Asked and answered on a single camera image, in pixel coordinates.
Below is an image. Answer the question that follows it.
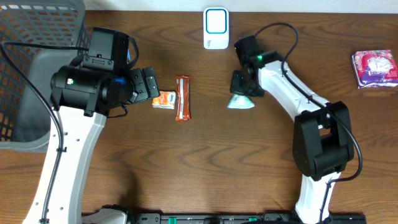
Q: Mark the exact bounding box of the teal snack packet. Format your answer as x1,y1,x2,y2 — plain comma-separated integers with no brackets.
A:
228,95,255,110

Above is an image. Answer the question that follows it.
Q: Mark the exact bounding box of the orange tissue pack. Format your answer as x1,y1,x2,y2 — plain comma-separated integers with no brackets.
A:
152,91,177,110

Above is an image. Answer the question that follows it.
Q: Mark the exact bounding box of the orange-brown snack bar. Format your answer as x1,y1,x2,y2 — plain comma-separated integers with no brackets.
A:
175,76,191,121

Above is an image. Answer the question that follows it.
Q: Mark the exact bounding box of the red purple noodle packet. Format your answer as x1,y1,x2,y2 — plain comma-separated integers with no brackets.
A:
351,50,397,88

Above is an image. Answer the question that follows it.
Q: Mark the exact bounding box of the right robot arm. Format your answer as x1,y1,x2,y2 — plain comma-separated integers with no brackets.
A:
230,50,354,223

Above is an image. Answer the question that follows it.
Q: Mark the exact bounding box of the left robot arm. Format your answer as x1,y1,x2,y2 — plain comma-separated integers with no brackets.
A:
24,63,159,224

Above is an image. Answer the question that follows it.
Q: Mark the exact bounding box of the white barcode scanner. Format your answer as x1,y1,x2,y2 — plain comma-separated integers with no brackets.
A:
203,7,229,50

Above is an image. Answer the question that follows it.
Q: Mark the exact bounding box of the grey plastic mesh basket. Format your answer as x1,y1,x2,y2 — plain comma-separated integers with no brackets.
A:
1,0,90,152

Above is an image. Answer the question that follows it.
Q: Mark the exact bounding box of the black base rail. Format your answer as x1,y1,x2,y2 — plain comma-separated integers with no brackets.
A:
82,212,368,224

